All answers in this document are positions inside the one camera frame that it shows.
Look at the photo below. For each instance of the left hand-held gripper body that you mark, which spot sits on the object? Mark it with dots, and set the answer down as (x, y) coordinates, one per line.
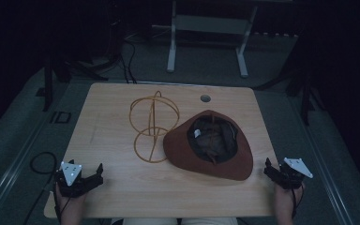
(72, 175)

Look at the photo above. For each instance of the grey round table grommet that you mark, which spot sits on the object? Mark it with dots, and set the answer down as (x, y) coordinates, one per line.
(205, 98)

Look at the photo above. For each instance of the person's left hand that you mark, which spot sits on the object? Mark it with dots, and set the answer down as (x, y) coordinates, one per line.
(72, 203)

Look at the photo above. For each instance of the white metal desk frame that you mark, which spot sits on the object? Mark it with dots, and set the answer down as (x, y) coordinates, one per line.
(206, 25)

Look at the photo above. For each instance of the person's right hand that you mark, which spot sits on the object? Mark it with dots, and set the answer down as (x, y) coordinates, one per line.
(286, 200)

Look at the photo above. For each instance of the brown felt hat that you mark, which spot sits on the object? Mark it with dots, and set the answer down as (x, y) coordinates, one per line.
(181, 150)

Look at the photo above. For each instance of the black rectangular floor bracket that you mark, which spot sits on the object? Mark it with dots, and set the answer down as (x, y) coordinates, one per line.
(61, 117)

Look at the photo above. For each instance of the black metal stand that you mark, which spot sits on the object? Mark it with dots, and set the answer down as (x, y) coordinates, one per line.
(48, 84)
(306, 100)

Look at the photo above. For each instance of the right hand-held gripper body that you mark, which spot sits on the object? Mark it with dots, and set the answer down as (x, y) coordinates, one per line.
(293, 172)

